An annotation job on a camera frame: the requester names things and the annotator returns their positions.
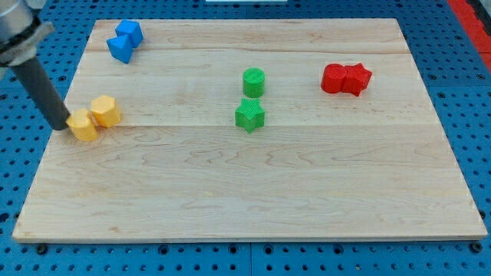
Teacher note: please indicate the green cylinder block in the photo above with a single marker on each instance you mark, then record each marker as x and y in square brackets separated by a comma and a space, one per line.
[253, 82]

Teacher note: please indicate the blue triangle block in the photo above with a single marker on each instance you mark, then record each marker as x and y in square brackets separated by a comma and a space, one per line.
[120, 48]

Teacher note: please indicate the blue cube block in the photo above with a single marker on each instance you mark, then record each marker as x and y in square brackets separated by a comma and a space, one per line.
[132, 29]

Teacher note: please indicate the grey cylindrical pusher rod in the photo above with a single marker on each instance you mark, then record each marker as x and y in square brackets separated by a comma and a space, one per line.
[35, 80]

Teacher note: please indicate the red tape strip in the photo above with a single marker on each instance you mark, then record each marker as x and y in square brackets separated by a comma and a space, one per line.
[475, 21]

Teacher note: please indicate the green star block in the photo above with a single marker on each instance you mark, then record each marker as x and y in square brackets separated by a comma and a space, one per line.
[249, 115]

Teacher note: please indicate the yellow heart block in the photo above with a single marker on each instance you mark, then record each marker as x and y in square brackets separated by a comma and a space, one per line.
[82, 126]

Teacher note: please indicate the yellow hexagon block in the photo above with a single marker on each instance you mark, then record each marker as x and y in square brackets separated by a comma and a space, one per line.
[106, 111]

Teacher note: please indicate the red cylinder block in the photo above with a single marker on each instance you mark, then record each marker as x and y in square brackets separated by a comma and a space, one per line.
[333, 78]

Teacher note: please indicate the light wooden board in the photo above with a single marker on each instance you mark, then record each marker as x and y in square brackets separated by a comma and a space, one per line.
[324, 167]

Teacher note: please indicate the red star block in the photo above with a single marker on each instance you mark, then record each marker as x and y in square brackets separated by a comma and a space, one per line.
[356, 79]

